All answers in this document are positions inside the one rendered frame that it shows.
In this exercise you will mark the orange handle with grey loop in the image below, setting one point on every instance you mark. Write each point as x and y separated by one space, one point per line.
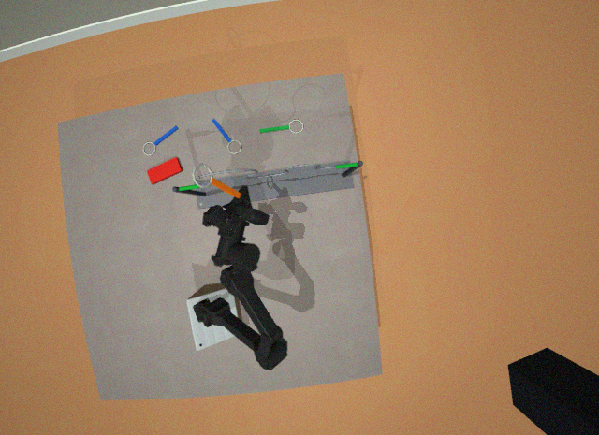
215 182

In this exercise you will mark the red rectangular block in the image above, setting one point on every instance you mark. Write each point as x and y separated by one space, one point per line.
164 171

